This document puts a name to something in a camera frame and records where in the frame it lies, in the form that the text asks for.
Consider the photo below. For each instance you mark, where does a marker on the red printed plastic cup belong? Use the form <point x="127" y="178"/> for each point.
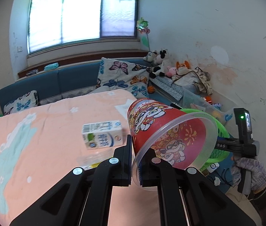
<point x="166" y="131"/>

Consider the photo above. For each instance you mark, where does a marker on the teal tissue pack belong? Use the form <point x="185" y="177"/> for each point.
<point x="51" y="66"/>

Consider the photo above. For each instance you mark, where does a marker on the blue sofa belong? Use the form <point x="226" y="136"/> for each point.
<point x="76" y="80"/>

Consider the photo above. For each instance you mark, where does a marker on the blue floor mat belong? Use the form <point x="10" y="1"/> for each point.
<point x="224" y="171"/>

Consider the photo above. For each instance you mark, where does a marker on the pink printed blanket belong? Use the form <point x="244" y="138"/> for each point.
<point x="41" y="157"/>

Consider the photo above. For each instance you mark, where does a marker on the dark book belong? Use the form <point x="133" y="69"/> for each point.
<point x="31" y="72"/>

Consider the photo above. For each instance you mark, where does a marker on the small butterfly pillow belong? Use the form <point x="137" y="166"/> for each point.
<point x="21" y="103"/>

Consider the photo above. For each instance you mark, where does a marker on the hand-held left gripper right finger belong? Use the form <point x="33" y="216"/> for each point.
<point x="170" y="181"/>

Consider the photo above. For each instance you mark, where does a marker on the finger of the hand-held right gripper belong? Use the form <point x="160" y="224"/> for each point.
<point x="222" y="144"/>

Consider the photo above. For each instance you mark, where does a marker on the orange fox plush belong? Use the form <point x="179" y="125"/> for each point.
<point x="183" y="67"/>

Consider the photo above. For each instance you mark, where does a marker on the white green milk carton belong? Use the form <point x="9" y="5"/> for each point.
<point x="102" y="134"/>

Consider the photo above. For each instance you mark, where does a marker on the window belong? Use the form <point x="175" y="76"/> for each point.
<point x="76" y="11"/>

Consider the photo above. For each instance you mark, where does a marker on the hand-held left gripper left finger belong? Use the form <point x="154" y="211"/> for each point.
<point x="123" y="164"/>

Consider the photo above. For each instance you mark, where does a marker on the green plastic basket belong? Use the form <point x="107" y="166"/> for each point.
<point x="221" y="129"/>

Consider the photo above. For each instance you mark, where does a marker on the grey patterned cushion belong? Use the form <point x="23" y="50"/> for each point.
<point x="168" y="88"/>

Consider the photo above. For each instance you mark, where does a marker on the small orange ball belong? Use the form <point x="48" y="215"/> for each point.
<point x="151" y="89"/>

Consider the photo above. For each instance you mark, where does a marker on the grey dog plush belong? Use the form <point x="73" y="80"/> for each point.
<point x="150" y="56"/>

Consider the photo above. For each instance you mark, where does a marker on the pink plush toy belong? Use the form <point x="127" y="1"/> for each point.
<point x="171" y="71"/>

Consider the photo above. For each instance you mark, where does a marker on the colourful pinwheel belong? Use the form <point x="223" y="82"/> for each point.
<point x="143" y="28"/>

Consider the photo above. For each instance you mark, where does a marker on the person's right hand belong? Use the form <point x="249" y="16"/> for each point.
<point x="257" y="174"/>

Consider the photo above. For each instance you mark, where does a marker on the large butterfly pillow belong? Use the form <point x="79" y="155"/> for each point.
<point x="121" y="75"/>

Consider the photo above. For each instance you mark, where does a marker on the black white cow plush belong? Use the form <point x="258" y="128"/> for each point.
<point x="162" y="61"/>

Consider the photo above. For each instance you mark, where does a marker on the beige cloth bag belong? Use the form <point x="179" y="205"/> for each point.
<point x="191" y="80"/>

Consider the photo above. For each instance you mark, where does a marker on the clear plastic storage box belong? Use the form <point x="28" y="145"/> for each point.
<point x="208" y="108"/>

